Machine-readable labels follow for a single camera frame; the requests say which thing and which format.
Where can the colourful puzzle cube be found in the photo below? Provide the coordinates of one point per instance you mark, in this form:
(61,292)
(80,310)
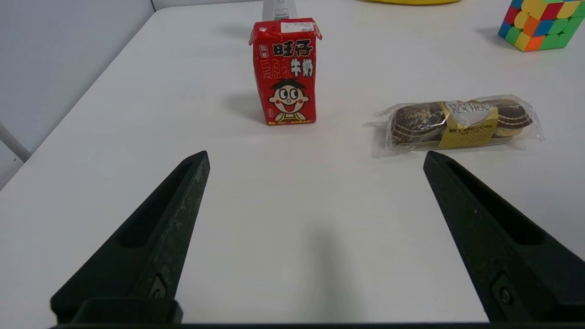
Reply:
(541,23)

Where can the red milk carton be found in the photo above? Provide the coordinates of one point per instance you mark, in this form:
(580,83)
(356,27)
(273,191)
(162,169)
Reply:
(285,73)

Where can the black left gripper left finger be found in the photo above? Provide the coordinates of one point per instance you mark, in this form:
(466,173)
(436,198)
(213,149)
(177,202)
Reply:
(151,246)

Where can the yellow banana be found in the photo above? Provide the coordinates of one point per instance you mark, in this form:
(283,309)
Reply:
(411,2)

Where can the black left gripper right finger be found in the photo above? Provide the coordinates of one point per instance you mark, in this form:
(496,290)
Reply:
(493,237)

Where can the grey metal bar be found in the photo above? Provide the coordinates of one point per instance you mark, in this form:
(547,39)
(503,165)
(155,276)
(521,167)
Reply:
(13,141)

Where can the clear plastic bottle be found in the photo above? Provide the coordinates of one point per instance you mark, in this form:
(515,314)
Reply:
(279,8)

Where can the chocolate balls clear pack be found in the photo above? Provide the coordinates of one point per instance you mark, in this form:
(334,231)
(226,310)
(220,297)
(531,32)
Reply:
(461,123)

